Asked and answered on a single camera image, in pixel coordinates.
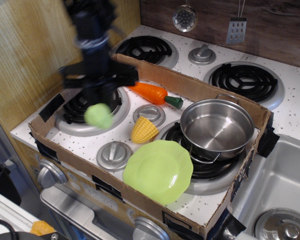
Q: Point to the hanging silver strainer ladle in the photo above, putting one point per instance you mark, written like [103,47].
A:
[185,18]

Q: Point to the front right black burner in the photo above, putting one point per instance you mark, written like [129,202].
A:
[207,178]

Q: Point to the light green plastic plate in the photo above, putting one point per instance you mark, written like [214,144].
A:
[161,170]

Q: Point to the orange toy carrot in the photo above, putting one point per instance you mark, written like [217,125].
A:
[156,95]

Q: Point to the yellow toy corn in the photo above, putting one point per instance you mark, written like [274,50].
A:
[143,131]

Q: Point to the black burner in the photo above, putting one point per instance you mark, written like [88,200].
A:
[70,118]
[207,178]
[152,49]
[251,80]

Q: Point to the silver sink basin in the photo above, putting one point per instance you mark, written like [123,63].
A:
[273,182]

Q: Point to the cardboard fence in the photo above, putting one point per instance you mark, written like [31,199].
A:
[190,88]

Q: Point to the rear right black burner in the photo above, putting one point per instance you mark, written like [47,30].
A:
[251,80]

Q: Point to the silver knob rear stove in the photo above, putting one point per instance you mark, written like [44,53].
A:
[202,55]

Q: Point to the orange toy bottom left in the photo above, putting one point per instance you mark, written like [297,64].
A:
[40,228]

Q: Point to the silver oven door handle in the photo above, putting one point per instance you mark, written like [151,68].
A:
[77,218]

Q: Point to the silver knob front stove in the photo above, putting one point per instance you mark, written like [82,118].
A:
[113,156]

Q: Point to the oven knob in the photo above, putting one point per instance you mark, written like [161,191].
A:
[50,175]
[145,229]

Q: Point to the silver sink drain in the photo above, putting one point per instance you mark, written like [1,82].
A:
[277,224]

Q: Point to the front left black burner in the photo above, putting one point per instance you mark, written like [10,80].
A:
[70,118]

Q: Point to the silver knob centre stove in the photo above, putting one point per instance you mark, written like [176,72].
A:
[154,113]

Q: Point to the stainless steel pan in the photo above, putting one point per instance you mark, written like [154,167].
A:
[216,129]

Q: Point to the right oven front knob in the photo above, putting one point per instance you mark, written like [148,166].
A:
[145,229]

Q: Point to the hanging silver spatula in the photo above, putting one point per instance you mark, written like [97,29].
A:
[237,26]

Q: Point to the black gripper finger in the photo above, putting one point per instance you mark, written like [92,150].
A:
[109,96]
[91,95]

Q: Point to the green toy broccoli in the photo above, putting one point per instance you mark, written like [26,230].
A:
[99,115]

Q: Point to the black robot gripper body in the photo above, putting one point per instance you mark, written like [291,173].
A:
[97,69]

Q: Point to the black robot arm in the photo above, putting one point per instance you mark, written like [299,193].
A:
[92,20]

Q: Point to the rear left black burner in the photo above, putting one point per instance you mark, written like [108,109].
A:
[152,49]

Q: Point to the left oven front knob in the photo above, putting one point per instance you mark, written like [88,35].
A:
[50,175]

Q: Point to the silver knob stove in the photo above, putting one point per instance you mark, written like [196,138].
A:
[154,113]
[202,55]
[113,156]

